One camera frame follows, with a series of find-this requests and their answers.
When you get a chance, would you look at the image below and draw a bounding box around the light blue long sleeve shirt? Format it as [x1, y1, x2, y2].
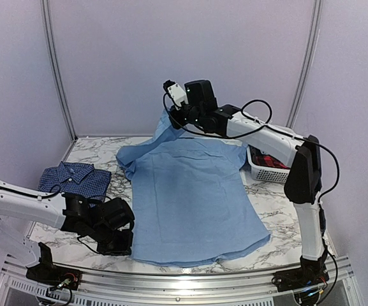
[116, 113, 270, 267]

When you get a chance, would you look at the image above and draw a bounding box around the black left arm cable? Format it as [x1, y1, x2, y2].
[0, 178, 114, 256]

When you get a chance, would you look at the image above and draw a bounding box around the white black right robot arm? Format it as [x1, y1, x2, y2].
[163, 80, 327, 286]

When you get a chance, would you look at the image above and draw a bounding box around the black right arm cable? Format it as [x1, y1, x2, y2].
[163, 92, 341, 288]

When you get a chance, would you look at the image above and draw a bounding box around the aluminium corner post left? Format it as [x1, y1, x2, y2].
[40, 0, 78, 141]

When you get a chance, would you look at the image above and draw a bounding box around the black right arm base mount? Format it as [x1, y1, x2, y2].
[272, 256, 329, 292]

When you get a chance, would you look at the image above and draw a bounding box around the aluminium corner post right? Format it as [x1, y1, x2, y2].
[286, 0, 323, 128]

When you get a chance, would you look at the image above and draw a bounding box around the red black plaid shirt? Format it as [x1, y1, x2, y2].
[251, 150, 289, 170]

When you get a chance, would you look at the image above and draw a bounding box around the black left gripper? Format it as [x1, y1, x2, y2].
[90, 224, 134, 256]

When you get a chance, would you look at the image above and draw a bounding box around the aluminium corner post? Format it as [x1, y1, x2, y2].
[40, 0, 78, 141]
[286, 0, 323, 128]

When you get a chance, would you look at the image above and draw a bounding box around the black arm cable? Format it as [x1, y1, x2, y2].
[163, 92, 341, 288]
[0, 178, 114, 256]

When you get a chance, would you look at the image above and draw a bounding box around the white plastic laundry basket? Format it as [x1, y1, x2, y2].
[247, 146, 290, 184]

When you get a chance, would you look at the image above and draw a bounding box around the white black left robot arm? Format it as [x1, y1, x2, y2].
[0, 180, 135, 284]

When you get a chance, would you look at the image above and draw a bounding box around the navy checked folded shirt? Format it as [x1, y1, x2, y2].
[38, 162, 112, 201]

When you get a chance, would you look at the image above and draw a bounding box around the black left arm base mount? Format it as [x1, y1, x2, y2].
[26, 242, 82, 290]

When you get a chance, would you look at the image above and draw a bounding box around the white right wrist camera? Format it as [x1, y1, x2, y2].
[163, 80, 188, 110]

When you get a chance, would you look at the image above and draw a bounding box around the aluminium front frame rail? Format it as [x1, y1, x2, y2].
[0, 256, 364, 305]

